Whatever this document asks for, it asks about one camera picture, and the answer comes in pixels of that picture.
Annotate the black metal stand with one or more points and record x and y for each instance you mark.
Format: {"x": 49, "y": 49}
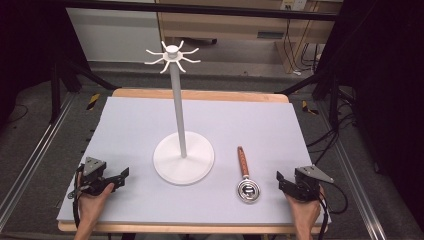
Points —
{"x": 333, "y": 96}
{"x": 55, "y": 90}

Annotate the person's right hand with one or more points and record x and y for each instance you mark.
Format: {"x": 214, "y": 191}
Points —
{"x": 305, "y": 213}

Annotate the light wooden desk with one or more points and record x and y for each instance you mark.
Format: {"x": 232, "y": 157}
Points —
{"x": 233, "y": 28}

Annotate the black curtain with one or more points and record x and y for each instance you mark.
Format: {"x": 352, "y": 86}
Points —
{"x": 30, "y": 50}
{"x": 383, "y": 83}

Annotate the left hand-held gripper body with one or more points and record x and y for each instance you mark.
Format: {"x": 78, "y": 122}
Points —
{"x": 93, "y": 181}

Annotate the white power strip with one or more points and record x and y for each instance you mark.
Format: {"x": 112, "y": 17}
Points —
{"x": 293, "y": 4}

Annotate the metal floor rail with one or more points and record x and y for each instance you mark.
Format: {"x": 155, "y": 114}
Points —
{"x": 33, "y": 156}
{"x": 360, "y": 186}

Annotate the black horizontal frame bar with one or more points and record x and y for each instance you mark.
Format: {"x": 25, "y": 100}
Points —
{"x": 200, "y": 8}

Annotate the white hook stand rack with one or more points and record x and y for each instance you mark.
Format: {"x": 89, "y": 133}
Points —
{"x": 181, "y": 160}

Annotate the pale grey table mat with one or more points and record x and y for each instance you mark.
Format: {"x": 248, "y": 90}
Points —
{"x": 133, "y": 140}

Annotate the person's left hand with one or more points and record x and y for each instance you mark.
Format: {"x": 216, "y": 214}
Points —
{"x": 91, "y": 206}

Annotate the yellow black striped tape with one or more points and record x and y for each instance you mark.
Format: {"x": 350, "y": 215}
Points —
{"x": 309, "y": 108}
{"x": 93, "y": 101}

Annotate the white cabinet panel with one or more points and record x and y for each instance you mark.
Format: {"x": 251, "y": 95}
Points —
{"x": 113, "y": 36}

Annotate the wooden table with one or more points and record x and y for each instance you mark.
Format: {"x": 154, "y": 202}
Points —
{"x": 200, "y": 94}

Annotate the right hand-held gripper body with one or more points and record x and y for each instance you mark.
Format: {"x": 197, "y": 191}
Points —
{"x": 308, "y": 185}

